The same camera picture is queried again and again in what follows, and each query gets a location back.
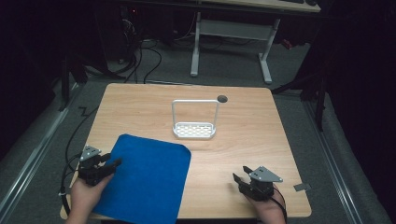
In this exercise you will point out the black stand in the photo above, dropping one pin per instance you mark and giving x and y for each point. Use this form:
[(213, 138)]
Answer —
[(65, 84), (320, 99)]

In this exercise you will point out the black computer mouse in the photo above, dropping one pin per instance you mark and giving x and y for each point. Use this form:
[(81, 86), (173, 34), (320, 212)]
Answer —
[(311, 2)]

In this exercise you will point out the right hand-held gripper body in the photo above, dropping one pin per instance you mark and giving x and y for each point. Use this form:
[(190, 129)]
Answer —
[(261, 183)]

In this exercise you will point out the black keyboard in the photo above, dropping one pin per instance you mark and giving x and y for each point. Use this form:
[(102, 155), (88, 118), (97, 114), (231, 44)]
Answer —
[(291, 1)]

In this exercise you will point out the small red object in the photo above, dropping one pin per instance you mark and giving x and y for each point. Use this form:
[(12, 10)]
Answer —
[(287, 44)]

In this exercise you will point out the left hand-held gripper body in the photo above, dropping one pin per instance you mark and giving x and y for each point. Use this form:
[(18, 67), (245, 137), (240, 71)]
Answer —
[(90, 174)]

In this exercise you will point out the black table grommet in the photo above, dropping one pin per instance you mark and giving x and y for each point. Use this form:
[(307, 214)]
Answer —
[(222, 99)]

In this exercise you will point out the grey tape piece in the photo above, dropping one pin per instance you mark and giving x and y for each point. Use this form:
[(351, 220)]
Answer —
[(302, 187)]

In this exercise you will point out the metal floor rail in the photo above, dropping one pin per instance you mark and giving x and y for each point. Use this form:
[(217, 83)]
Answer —
[(333, 161), (37, 152)]

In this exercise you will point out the white-framed desk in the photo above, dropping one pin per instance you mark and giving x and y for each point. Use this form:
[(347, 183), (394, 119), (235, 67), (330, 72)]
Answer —
[(233, 29)]

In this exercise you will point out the blue cloth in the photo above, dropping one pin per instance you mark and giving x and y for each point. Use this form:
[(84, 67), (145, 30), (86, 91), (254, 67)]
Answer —
[(146, 177)]

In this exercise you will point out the dark computer tower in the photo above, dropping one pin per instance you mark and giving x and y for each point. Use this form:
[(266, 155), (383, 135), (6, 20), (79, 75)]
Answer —
[(129, 31)]

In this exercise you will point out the person's right hand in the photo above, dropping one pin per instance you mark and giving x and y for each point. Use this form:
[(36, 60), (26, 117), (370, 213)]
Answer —
[(269, 211)]

